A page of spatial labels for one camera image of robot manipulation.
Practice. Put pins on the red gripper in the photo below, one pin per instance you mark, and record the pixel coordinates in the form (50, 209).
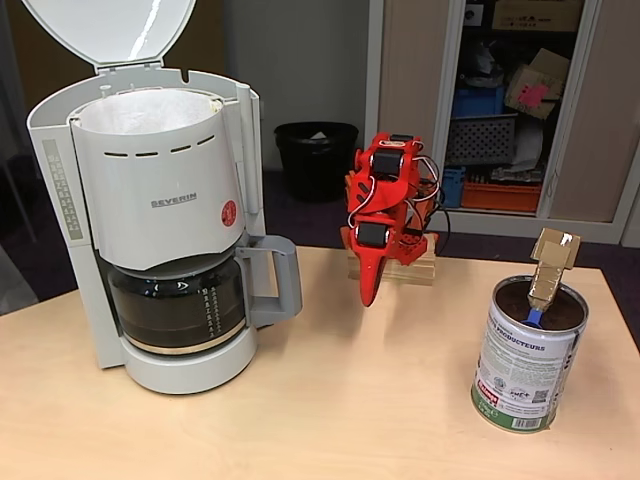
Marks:
(370, 256)

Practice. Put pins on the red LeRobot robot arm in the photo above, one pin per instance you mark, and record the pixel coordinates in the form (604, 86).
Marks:
(385, 197)

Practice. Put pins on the white green coffee tin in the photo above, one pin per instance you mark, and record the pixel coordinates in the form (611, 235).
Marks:
(525, 365)

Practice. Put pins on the dark brown ground coffee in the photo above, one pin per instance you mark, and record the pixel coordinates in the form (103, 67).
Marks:
(570, 312)

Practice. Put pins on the white drip coffee maker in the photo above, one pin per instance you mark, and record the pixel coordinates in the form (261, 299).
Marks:
(150, 165)

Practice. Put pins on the white paper coffee filter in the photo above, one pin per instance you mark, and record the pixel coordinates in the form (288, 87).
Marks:
(150, 112)

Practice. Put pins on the wooden base block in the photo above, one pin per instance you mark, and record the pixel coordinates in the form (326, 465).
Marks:
(415, 272)

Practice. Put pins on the orange printed plastic part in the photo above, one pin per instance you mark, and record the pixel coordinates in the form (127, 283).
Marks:
(351, 187)

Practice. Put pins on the small blue plastic crate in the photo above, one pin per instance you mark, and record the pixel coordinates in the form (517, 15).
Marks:
(454, 187)

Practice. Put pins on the black trash bin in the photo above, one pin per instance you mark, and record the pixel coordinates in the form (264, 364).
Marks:
(310, 170)

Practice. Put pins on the orange plastic crate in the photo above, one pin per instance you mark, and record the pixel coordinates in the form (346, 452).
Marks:
(500, 196)

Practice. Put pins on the grey perforated crate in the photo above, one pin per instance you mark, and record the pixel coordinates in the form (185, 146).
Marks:
(480, 140)

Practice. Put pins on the large blue plastic crate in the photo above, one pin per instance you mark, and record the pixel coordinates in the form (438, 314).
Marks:
(477, 102)

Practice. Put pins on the grey tambour door cabinet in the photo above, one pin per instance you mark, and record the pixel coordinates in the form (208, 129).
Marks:
(410, 75)

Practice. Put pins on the white electrical box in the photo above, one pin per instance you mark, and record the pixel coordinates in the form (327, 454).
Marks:
(472, 14)

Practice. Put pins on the brown printed cardboard box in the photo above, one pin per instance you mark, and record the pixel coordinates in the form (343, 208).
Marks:
(535, 15)

